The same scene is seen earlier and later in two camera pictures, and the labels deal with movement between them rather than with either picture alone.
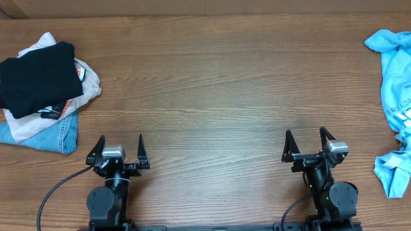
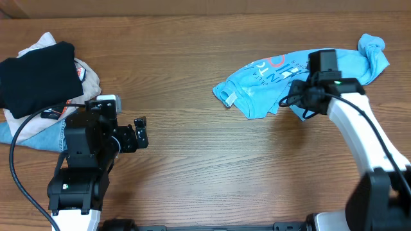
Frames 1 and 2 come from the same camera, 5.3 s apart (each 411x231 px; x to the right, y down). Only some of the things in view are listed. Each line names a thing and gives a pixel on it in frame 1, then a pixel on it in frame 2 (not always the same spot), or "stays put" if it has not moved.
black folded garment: [42, 78] stays put
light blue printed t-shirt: [394, 167] -> [364, 61]
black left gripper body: [131, 171] -> [128, 143]
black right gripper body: [304, 162] -> [299, 96]
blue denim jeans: [61, 136] stays put
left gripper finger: [144, 162] -> [141, 132]
